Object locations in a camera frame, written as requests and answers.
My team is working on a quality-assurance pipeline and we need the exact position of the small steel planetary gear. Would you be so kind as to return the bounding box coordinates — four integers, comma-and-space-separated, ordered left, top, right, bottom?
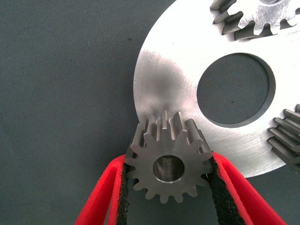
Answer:
125, 110, 215, 205
267, 104, 300, 175
210, 0, 300, 41

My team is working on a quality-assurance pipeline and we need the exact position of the dark grey table cloth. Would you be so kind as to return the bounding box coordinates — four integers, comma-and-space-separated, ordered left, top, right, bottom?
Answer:
0, 0, 300, 225

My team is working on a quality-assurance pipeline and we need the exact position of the round metal carrier plate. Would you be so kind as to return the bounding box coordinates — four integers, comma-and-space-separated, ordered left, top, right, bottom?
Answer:
133, 0, 300, 178

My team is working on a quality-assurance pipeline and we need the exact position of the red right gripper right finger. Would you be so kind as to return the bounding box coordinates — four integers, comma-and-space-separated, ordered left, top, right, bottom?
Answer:
202, 151, 288, 225

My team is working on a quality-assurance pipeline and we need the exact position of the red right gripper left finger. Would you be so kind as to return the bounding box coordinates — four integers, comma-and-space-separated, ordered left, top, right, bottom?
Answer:
73, 153, 138, 225

